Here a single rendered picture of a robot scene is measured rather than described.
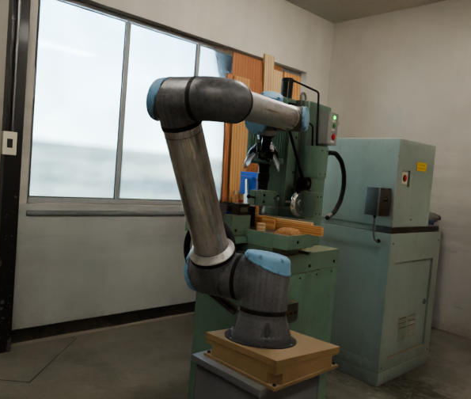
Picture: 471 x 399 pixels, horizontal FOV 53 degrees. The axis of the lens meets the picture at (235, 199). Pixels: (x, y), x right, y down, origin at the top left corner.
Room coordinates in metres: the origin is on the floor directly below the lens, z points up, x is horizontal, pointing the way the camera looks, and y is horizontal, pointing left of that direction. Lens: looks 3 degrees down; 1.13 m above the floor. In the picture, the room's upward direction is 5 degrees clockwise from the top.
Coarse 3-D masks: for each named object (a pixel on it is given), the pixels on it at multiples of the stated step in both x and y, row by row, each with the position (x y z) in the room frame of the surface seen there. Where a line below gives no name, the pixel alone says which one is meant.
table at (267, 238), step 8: (248, 232) 2.07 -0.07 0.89; (256, 232) 2.04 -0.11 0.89; (264, 232) 2.02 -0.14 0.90; (272, 232) 2.03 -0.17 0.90; (240, 240) 2.04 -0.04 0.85; (248, 240) 2.07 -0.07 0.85; (256, 240) 2.04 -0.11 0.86; (264, 240) 2.02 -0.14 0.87; (272, 240) 1.99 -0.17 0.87; (280, 240) 1.97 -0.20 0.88; (288, 240) 1.94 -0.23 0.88; (296, 240) 1.99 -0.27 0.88; (304, 240) 2.04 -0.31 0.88; (312, 240) 2.10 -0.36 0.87; (280, 248) 1.96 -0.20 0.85; (288, 248) 1.95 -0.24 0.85; (296, 248) 2.00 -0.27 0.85; (304, 248) 2.05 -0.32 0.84
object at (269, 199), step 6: (252, 192) 2.22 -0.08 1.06; (258, 192) 2.19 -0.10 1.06; (264, 192) 2.20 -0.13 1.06; (270, 192) 2.24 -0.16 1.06; (276, 192) 2.28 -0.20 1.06; (252, 198) 2.21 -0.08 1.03; (258, 198) 2.19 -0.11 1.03; (264, 198) 2.20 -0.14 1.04; (270, 198) 2.24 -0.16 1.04; (252, 204) 2.21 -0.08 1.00; (258, 204) 2.19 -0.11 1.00; (264, 204) 2.21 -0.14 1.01; (270, 204) 2.24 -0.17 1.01
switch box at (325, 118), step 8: (320, 112) 2.38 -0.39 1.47; (328, 112) 2.35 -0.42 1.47; (320, 120) 2.38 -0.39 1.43; (328, 120) 2.35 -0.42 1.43; (336, 120) 2.41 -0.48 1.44; (320, 128) 2.37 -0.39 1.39; (328, 128) 2.35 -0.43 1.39; (336, 128) 2.41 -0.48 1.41; (320, 136) 2.37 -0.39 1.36; (328, 136) 2.35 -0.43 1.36; (328, 144) 2.37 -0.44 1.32
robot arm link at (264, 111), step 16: (208, 80) 1.22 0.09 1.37; (224, 80) 1.23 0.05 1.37; (192, 96) 1.20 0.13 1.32; (208, 96) 1.20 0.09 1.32; (224, 96) 1.21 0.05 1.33; (240, 96) 1.23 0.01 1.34; (256, 96) 1.36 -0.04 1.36; (192, 112) 1.22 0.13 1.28; (208, 112) 1.22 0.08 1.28; (224, 112) 1.23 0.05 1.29; (240, 112) 1.25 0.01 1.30; (256, 112) 1.36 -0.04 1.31; (272, 112) 1.45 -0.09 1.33; (288, 112) 1.58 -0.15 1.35; (304, 112) 1.69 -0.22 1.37; (288, 128) 1.67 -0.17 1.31; (304, 128) 1.71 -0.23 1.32
